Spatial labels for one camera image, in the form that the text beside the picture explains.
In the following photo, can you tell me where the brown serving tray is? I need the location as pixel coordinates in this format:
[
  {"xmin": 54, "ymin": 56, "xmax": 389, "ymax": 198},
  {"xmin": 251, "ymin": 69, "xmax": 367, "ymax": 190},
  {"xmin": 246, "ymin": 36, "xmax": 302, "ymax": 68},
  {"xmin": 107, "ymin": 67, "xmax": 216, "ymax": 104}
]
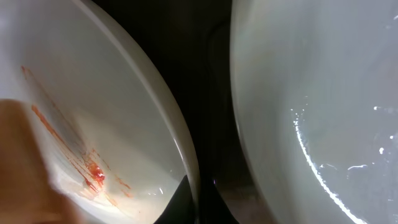
[{"xmin": 95, "ymin": 0, "xmax": 264, "ymax": 223}]

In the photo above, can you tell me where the green yellow sponge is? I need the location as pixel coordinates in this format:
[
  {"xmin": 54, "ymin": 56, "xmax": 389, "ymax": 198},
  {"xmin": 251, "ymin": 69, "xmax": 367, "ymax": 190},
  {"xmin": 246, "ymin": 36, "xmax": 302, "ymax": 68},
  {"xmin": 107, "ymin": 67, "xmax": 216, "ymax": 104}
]
[{"xmin": 1, "ymin": 100, "xmax": 85, "ymax": 223}]

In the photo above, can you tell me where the white plate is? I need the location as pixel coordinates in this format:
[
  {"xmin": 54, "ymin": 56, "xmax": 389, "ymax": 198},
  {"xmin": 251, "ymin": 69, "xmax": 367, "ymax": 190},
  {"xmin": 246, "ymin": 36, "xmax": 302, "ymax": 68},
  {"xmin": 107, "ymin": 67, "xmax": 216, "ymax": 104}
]
[
  {"xmin": 1, "ymin": 1, "xmax": 200, "ymax": 223},
  {"xmin": 230, "ymin": 0, "xmax": 397, "ymax": 223}
]

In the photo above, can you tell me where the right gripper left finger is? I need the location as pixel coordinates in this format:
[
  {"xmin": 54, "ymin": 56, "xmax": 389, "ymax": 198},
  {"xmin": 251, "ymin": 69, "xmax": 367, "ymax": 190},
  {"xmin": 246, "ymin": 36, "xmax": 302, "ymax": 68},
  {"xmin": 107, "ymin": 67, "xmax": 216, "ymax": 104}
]
[{"xmin": 154, "ymin": 176, "xmax": 196, "ymax": 224}]

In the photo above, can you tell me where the white plate bottom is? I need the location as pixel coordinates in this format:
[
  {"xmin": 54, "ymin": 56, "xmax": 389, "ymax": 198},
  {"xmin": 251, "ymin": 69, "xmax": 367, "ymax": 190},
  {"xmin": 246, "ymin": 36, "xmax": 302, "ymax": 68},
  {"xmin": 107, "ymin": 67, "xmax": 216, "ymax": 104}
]
[{"xmin": 230, "ymin": 0, "xmax": 397, "ymax": 223}]

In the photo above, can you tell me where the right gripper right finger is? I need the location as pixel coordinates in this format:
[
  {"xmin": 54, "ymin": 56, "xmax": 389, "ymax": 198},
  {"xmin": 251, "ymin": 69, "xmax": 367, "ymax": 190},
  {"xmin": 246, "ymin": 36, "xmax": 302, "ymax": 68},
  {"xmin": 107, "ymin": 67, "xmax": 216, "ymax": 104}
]
[{"xmin": 199, "ymin": 179, "xmax": 239, "ymax": 224}]

